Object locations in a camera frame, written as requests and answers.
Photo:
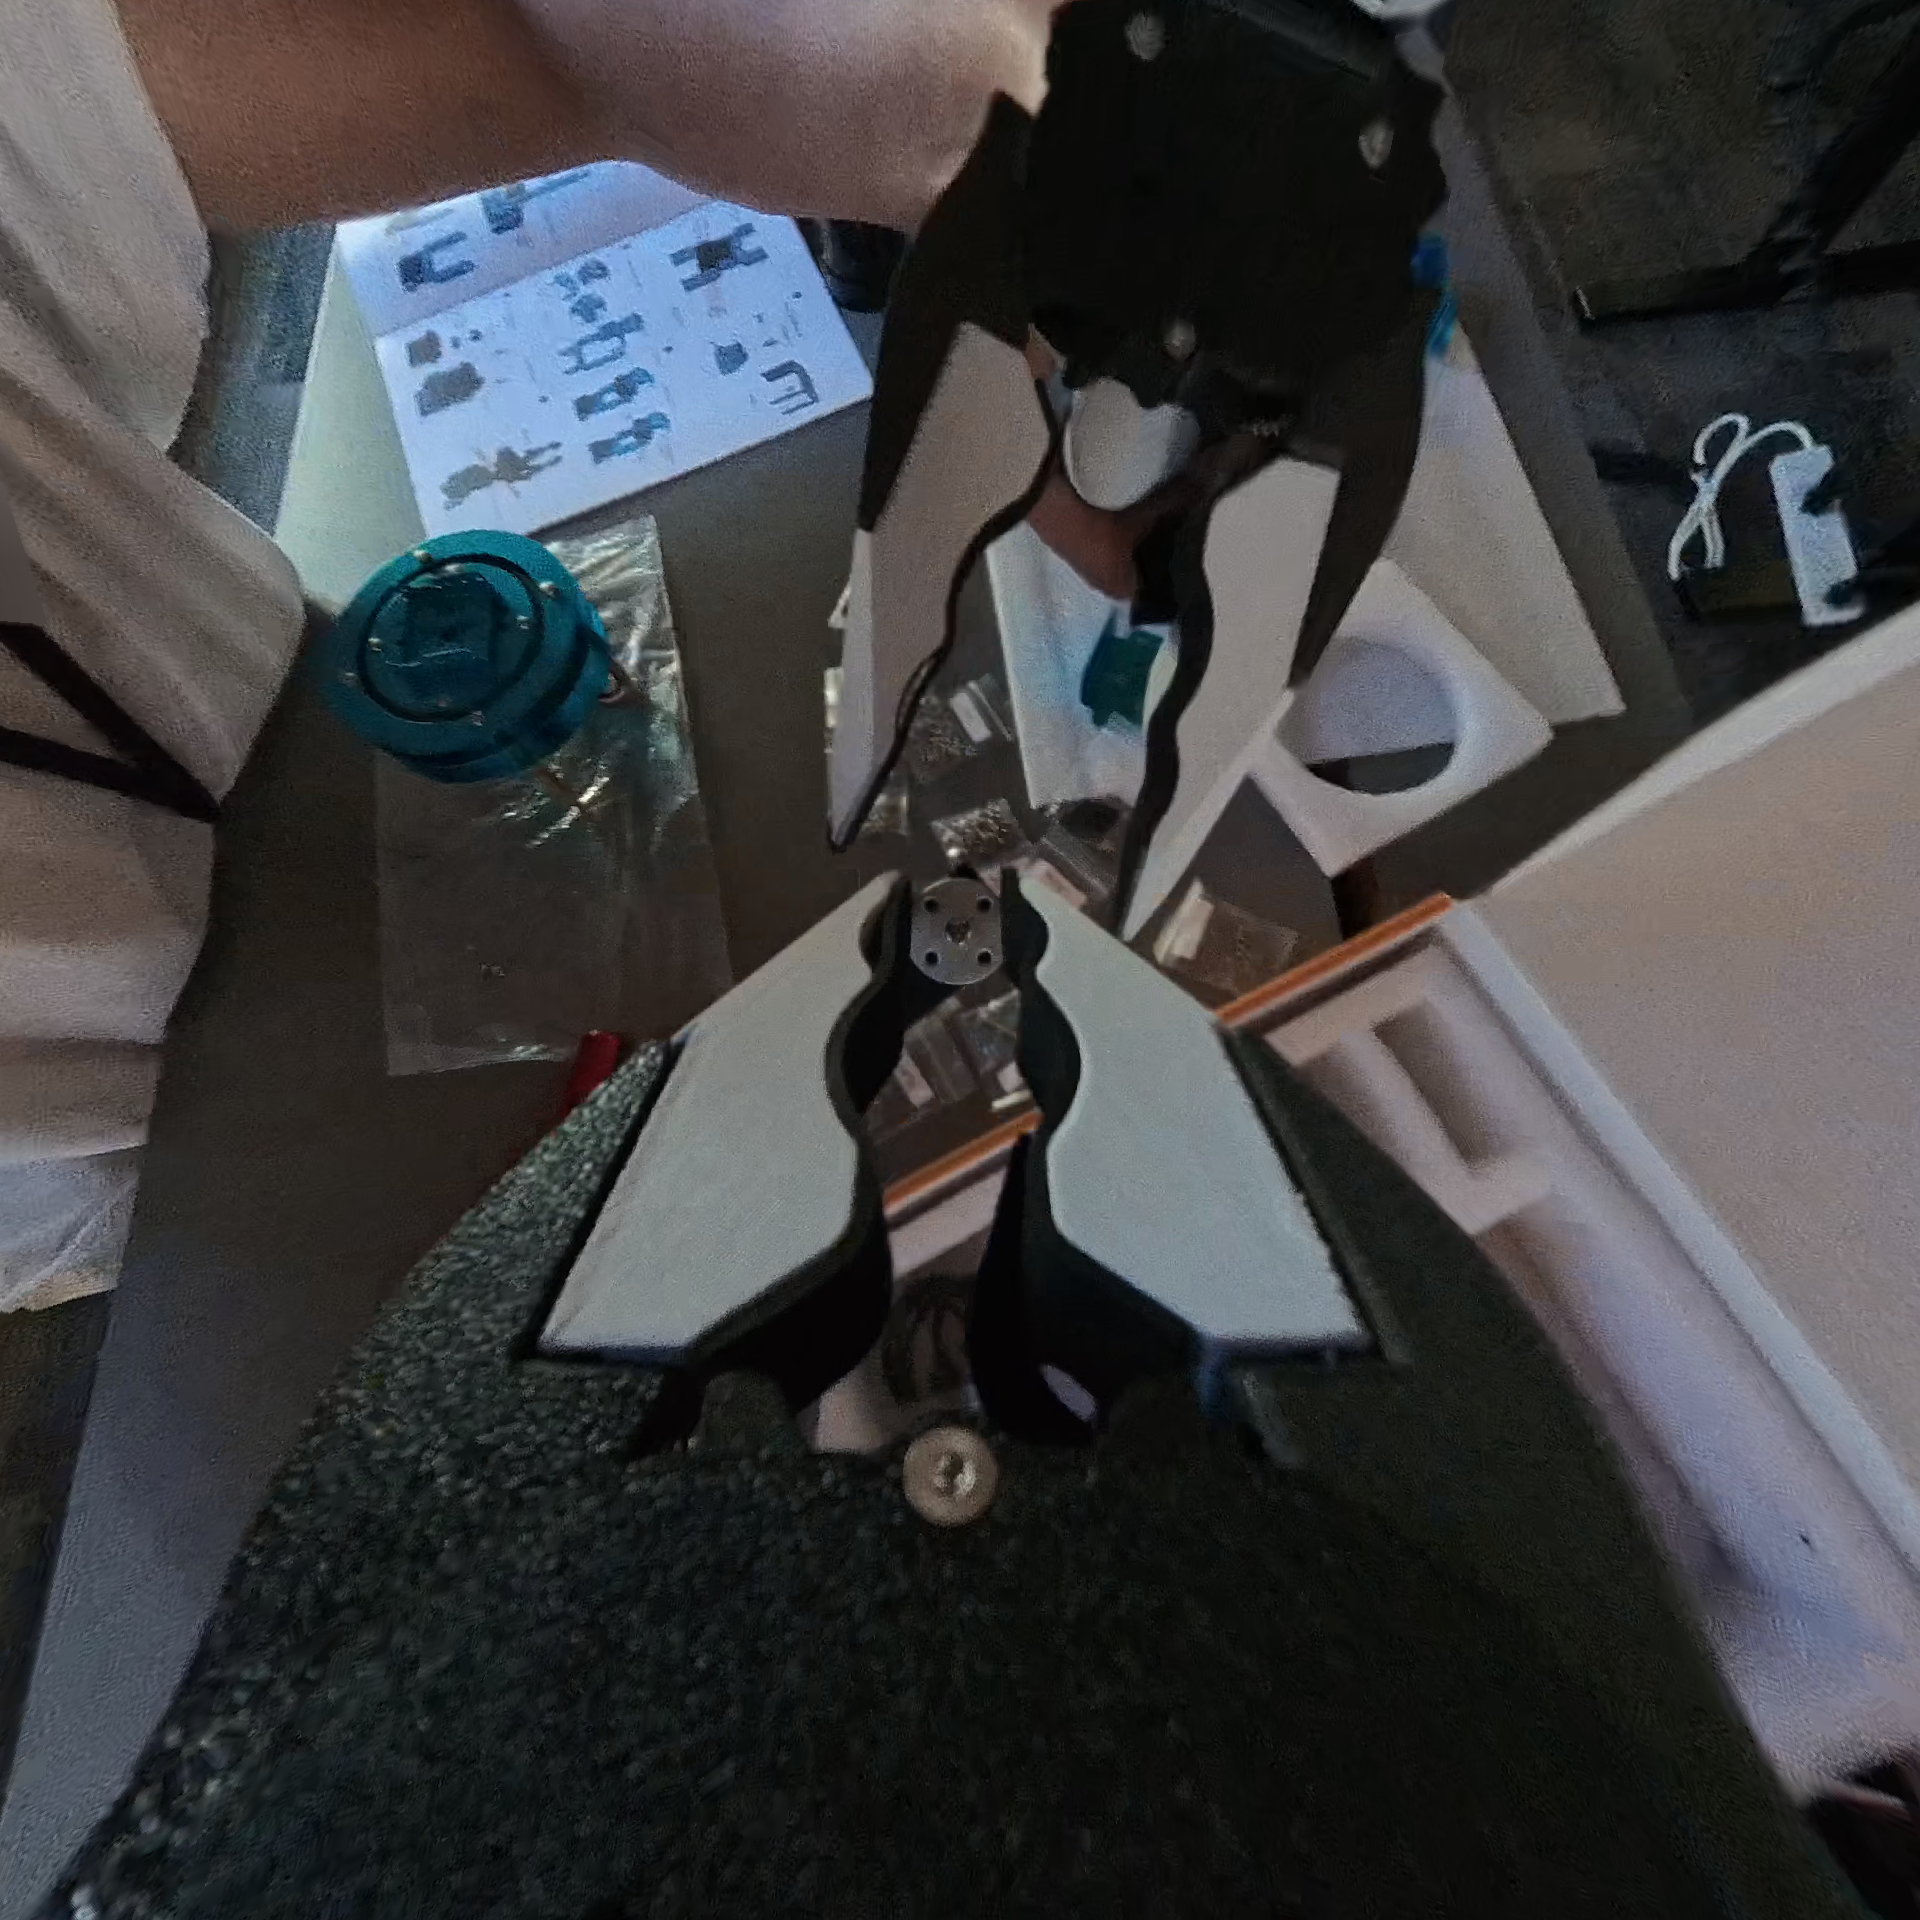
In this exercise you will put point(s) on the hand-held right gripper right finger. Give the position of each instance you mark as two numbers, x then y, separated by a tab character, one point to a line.
1200	1183

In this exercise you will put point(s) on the grey desk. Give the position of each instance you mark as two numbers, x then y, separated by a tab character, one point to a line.
223	976

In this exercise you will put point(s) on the black servo with silver horn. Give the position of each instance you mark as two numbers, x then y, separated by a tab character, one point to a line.
953	923

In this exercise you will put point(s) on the person's left forearm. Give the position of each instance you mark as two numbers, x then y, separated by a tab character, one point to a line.
450	90

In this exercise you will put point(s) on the white foam cutout piece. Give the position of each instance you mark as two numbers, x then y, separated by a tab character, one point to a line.
1483	703

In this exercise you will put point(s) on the black chest harness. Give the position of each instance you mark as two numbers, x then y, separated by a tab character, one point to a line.
104	720

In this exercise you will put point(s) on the white power strip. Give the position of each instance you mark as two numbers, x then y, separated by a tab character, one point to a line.
1806	524

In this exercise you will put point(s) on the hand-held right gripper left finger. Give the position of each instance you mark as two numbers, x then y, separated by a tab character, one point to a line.
704	1183

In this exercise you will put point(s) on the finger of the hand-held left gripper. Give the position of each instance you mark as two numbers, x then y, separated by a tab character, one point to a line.
914	600
1243	600

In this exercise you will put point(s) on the blue U bracket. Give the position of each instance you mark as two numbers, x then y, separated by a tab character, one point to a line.
1124	667

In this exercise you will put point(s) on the white instruction booklet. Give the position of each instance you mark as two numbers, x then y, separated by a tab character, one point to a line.
630	343

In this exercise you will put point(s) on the person's left hand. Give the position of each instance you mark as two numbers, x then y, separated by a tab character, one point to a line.
900	103

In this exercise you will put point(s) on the blue long metal plate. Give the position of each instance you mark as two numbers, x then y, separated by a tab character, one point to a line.
1436	300

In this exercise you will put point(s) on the large clear plastic bag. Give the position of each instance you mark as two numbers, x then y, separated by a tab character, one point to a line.
542	900

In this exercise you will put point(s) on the orange and white cardboard box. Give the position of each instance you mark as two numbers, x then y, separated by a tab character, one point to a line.
1724	976

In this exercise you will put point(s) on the red pen screwdriver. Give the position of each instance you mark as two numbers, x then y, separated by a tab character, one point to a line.
597	1056

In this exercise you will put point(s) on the teal round robot base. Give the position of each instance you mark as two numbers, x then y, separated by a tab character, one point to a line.
450	660

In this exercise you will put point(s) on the white foam insert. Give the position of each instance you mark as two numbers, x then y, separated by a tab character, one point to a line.
1502	1142

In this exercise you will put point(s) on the spread of hardware bags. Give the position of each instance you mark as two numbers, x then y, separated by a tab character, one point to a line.
983	824

